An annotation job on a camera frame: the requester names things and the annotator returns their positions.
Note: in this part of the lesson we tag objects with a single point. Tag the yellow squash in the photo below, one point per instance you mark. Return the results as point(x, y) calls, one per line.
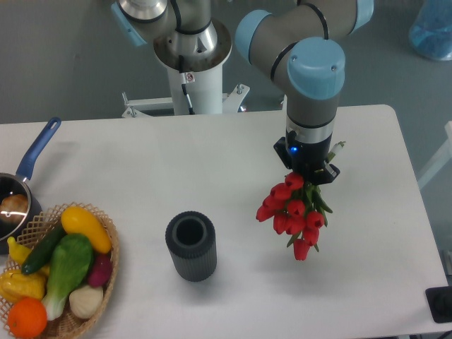
point(77, 220)

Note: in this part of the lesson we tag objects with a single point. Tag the dark green cucumber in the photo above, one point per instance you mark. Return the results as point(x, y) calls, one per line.
point(42, 252)

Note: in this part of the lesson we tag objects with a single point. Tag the yellow banana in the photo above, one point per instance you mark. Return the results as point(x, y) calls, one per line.
point(17, 252)

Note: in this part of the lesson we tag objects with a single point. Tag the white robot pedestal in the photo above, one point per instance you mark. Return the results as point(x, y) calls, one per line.
point(192, 93)

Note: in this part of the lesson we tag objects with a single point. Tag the black device at edge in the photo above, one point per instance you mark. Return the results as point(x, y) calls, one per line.
point(439, 301)

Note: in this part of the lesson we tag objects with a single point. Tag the green bok choy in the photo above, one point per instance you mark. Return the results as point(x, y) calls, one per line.
point(69, 265)

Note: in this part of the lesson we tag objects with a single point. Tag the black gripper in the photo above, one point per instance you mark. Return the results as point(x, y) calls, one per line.
point(308, 160)

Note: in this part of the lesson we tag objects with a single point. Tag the red tulip bouquet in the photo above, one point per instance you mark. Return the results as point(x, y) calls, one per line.
point(298, 209)

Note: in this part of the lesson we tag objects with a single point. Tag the brown bread roll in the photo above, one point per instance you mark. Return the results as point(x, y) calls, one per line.
point(14, 208)

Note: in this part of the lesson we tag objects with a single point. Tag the orange fruit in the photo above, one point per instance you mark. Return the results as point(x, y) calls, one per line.
point(27, 318)

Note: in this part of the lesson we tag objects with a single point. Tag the white frame at right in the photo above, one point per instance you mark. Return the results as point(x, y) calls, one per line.
point(437, 161)

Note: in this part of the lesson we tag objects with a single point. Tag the dark grey ribbed vase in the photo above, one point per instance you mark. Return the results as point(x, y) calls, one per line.
point(191, 240)

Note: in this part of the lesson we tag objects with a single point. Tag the white garlic bulb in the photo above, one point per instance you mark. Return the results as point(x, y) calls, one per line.
point(85, 301)

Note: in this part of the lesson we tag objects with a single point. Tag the yellow bell pepper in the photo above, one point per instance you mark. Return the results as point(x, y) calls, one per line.
point(15, 286)

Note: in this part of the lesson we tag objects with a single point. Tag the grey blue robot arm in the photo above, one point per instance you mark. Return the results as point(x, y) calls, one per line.
point(297, 51)

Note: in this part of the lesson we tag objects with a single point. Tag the purple red radish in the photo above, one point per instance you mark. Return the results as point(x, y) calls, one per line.
point(100, 272)

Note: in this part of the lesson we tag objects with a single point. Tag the blue handled saucepan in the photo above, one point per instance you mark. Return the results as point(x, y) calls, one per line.
point(17, 183)

